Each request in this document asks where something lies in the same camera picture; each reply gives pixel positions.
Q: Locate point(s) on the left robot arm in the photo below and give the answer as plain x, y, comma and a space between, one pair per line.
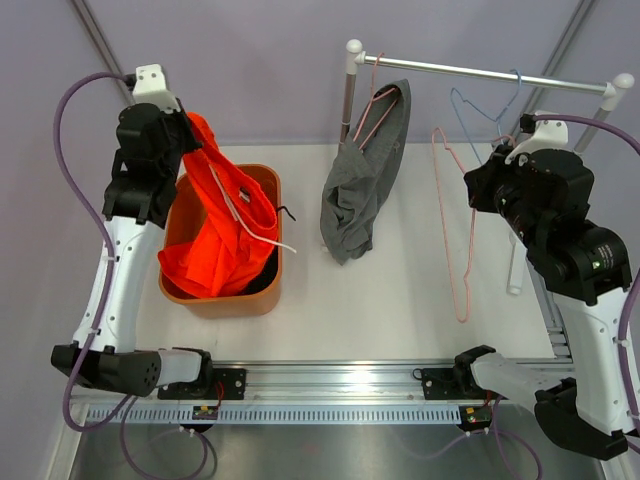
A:
134, 216

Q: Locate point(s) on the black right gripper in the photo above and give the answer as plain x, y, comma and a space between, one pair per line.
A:
482, 180

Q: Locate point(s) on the orange shorts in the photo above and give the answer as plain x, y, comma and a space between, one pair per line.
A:
239, 230

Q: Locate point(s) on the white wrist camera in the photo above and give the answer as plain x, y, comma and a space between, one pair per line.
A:
151, 87
543, 134

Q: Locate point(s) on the white slotted cable duct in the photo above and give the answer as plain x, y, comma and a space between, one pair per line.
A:
236, 414

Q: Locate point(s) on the orange plastic basket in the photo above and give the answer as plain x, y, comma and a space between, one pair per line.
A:
184, 222

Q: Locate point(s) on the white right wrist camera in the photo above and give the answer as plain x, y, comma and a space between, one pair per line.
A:
543, 134

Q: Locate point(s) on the pink hanger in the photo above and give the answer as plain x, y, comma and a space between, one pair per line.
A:
375, 97
474, 252

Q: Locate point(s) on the black shorts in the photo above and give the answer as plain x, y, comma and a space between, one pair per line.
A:
267, 276

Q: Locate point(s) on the blue hanger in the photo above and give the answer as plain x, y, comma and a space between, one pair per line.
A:
457, 97

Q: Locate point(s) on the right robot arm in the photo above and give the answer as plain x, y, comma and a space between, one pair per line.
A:
587, 271

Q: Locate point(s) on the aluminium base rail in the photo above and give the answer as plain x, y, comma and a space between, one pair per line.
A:
330, 382

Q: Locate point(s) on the grey shorts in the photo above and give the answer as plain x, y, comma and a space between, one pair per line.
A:
359, 183

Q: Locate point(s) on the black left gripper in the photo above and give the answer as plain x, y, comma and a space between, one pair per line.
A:
183, 120

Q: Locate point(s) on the metal clothes rack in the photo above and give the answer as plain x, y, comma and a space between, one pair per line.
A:
611, 92

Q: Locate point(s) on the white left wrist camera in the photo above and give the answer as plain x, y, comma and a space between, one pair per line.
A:
151, 87

